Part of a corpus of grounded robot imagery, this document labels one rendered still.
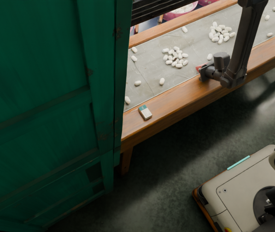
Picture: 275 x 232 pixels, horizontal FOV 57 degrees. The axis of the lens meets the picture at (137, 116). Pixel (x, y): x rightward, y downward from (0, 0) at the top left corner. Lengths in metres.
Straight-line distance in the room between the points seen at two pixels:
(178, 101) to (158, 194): 0.82
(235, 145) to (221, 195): 0.57
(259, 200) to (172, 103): 0.85
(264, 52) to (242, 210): 0.88
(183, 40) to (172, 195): 1.01
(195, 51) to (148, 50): 0.25
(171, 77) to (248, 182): 0.81
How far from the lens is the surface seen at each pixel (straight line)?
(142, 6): 1.03
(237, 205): 1.64
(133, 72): 1.26
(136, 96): 1.19
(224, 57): 1.13
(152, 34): 1.40
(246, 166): 1.73
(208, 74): 1.22
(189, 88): 1.23
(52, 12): 0.40
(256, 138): 2.18
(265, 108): 2.35
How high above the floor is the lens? 1.76
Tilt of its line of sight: 63 degrees down
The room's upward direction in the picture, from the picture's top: 11 degrees clockwise
